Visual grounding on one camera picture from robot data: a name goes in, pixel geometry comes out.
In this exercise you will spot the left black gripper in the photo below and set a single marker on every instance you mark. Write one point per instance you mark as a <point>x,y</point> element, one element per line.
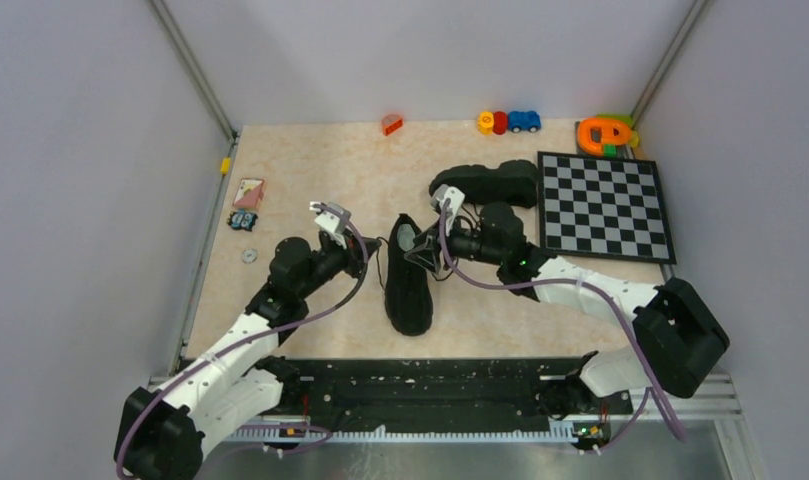
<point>354,256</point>

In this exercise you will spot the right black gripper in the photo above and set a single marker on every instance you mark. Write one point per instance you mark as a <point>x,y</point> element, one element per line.
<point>424,254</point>

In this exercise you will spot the black shoe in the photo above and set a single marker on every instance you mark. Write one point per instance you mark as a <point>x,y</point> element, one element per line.
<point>514,182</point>
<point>407,299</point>

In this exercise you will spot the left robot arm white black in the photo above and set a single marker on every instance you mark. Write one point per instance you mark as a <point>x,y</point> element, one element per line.
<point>168,432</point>

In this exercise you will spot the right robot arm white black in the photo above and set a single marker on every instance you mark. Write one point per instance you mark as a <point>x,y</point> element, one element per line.
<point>674,339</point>

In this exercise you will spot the small round metal disc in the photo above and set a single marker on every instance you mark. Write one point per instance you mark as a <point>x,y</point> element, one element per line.
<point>249,256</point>

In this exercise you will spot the small blue black toy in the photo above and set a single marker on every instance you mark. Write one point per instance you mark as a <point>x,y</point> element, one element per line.
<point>242,220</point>

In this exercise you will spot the pink triangle card box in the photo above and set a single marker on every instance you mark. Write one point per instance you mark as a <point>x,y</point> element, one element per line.
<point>249,194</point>

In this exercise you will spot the orange toy brick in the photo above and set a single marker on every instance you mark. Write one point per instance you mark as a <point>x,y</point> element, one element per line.
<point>391,123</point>

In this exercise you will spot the yellow toy cylinder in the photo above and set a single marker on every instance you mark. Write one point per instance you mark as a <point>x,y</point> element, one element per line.
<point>485,122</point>

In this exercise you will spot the red toy cylinder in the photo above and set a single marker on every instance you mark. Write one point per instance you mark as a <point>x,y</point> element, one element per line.
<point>500,122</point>

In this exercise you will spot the blue toy car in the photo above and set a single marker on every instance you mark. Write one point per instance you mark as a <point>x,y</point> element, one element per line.
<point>519,121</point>

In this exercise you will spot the black white checkerboard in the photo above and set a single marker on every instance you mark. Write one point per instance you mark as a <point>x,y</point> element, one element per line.
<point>607,208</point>

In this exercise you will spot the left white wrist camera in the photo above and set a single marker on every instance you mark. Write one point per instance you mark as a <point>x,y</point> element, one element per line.
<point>332,222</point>

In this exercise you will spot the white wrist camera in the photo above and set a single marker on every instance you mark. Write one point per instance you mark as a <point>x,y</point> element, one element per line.
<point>447,199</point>
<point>332,222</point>

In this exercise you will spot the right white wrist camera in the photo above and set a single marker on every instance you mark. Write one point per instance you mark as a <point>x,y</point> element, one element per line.
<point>447,199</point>

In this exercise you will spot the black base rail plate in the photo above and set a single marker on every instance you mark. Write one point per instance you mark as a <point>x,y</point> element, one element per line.
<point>421,399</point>

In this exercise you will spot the yellow clip on rail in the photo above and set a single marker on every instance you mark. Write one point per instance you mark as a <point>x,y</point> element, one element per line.
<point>225,166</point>

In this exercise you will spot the orange ring toy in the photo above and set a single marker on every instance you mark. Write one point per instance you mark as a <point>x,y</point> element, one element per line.
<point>604,138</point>

